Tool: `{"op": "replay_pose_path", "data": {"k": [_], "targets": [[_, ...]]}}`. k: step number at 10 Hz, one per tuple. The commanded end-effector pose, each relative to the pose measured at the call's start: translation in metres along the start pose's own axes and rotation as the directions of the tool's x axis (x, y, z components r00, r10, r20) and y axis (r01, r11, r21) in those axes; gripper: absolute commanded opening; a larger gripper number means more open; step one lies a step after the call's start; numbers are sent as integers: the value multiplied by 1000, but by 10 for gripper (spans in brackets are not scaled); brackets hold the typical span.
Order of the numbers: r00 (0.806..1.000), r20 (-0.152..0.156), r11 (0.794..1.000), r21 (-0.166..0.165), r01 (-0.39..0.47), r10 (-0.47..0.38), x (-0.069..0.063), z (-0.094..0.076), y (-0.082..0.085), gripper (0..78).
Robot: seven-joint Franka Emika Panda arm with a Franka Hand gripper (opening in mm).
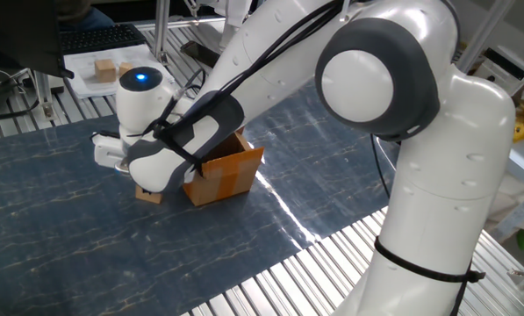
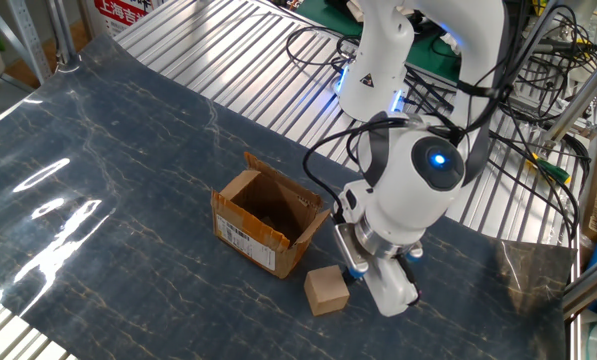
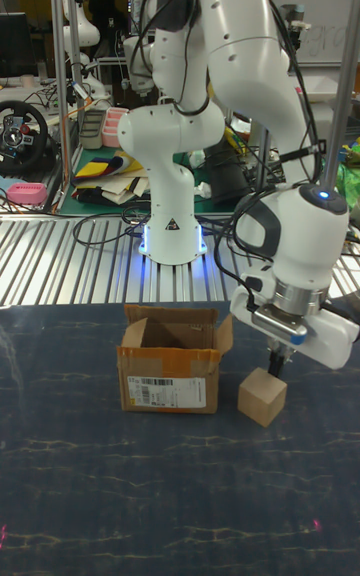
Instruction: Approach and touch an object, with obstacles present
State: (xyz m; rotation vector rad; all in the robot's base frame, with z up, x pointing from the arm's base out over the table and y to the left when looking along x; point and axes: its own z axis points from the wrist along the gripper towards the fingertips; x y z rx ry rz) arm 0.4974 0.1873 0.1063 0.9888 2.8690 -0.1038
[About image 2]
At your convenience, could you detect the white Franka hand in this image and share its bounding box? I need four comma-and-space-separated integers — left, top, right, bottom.
334, 180, 422, 318

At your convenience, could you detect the tan wooden cube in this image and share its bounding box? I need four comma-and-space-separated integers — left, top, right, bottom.
303, 264, 351, 317

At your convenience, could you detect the open brown cardboard box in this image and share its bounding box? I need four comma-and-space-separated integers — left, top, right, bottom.
210, 151, 333, 280

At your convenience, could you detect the dark marble pattern sheet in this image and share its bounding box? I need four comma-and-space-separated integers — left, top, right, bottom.
0, 33, 577, 360

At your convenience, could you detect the green mat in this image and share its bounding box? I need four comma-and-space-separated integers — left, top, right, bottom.
295, 0, 462, 84

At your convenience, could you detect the red and white sign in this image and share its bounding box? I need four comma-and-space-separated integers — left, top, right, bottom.
93, 0, 155, 37

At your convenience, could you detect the grey metal pole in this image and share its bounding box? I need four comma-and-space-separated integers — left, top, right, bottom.
45, 0, 83, 70

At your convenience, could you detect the perforated grey metal upright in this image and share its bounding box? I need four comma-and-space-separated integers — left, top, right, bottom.
5, 0, 54, 85

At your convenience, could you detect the silver depth camera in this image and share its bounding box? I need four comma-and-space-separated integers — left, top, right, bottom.
333, 222, 371, 280

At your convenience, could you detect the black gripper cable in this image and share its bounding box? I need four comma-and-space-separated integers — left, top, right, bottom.
396, 253, 423, 307

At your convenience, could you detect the black camera cable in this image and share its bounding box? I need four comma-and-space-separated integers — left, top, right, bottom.
302, 115, 410, 221

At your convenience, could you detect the green yellow handled tool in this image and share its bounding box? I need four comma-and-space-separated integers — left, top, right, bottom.
525, 152, 573, 186

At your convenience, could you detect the long black cable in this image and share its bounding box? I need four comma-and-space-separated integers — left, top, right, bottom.
487, 127, 580, 249

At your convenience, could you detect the silver aluminium frame beam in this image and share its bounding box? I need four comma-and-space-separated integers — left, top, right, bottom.
561, 248, 597, 320

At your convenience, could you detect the silver aluminium frame post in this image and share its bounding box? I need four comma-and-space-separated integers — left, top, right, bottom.
544, 62, 597, 146

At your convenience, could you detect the grey slanted metal post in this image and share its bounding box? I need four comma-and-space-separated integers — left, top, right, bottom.
505, 0, 563, 89

